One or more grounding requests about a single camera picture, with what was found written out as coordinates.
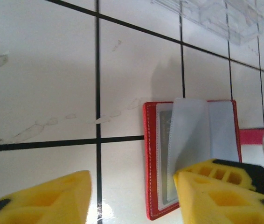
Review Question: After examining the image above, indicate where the grey credit card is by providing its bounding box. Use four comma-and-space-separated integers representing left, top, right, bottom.
159, 111, 173, 201

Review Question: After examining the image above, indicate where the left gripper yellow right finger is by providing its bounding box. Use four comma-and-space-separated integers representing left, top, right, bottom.
173, 171, 264, 224

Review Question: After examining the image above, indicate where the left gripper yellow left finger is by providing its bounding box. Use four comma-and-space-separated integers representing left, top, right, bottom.
0, 170, 93, 224

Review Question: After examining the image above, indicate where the red leather card holder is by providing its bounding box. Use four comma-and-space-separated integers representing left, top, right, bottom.
142, 98, 264, 221

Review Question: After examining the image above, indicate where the clear acrylic organizer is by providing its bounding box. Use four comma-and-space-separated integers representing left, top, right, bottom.
150, 0, 264, 46

